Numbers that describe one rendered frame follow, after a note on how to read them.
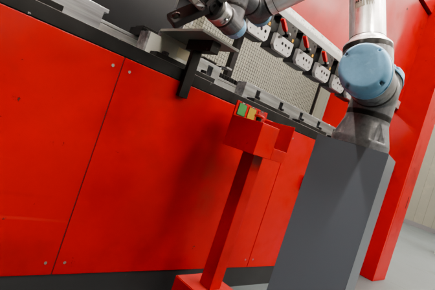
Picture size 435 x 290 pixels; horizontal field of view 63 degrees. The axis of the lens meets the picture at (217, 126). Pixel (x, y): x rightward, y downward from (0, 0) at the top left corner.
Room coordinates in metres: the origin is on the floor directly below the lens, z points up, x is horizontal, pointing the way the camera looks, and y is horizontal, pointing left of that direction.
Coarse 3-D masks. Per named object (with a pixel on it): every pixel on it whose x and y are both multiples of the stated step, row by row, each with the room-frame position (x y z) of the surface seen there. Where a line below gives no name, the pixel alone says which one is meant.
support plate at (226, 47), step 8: (168, 32) 1.31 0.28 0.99; (176, 32) 1.27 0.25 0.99; (184, 32) 1.23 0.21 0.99; (192, 32) 1.20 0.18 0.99; (200, 32) 1.16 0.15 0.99; (208, 32) 1.15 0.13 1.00; (184, 40) 1.35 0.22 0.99; (216, 40) 1.19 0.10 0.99; (224, 48) 1.26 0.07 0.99; (232, 48) 1.24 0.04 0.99
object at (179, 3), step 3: (177, 0) 1.37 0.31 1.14; (180, 0) 1.37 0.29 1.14; (183, 0) 1.38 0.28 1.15; (186, 0) 1.38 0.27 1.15; (177, 3) 1.36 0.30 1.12; (180, 3) 1.37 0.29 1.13; (183, 3) 1.38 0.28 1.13; (186, 3) 1.39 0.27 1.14; (189, 3) 1.40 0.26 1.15; (174, 6) 1.38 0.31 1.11; (177, 6) 1.37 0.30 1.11; (180, 6) 1.37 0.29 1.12; (174, 9) 1.37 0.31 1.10; (192, 21) 1.43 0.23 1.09
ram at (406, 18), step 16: (320, 0) 1.88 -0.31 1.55; (336, 0) 1.97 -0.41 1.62; (400, 0) 2.46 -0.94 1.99; (416, 0) 2.63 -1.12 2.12; (288, 16) 1.74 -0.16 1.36; (304, 16) 1.83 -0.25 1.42; (320, 16) 1.91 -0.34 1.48; (336, 16) 2.01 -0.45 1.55; (400, 16) 2.52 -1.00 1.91; (416, 16) 2.69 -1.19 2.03; (304, 32) 1.85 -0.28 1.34; (320, 32) 1.95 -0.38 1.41; (336, 32) 2.04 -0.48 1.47; (400, 32) 2.57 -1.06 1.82; (416, 32) 2.75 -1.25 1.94; (400, 48) 2.62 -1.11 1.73; (416, 48) 2.81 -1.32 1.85; (400, 64) 2.68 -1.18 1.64; (400, 96) 2.80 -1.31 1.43
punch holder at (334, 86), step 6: (336, 66) 2.12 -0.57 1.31; (330, 72) 2.14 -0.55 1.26; (336, 72) 2.13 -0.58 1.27; (330, 78) 2.13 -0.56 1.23; (336, 78) 2.14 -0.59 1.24; (324, 84) 2.15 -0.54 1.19; (330, 84) 2.12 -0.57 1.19; (336, 84) 2.15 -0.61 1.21; (330, 90) 2.21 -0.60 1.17; (336, 90) 2.16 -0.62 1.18; (342, 90) 2.21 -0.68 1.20
